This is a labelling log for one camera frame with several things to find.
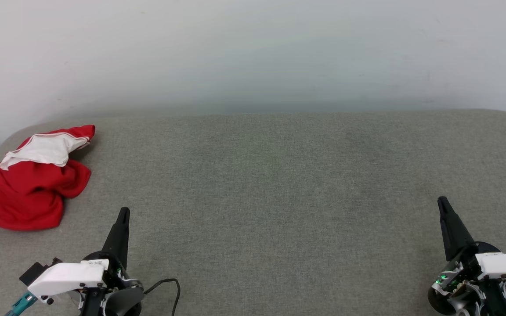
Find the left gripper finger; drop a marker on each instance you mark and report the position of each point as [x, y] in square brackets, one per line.
[119, 239]

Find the red and white basketball jersey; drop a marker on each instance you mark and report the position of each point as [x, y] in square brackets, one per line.
[24, 193]

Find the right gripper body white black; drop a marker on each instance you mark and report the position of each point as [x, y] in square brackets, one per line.
[503, 265]

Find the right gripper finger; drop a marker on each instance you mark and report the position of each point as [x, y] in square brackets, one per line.
[454, 237]

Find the teal left camera connector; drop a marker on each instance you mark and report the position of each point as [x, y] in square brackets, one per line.
[22, 303]

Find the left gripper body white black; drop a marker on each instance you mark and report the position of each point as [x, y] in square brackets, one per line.
[66, 276]

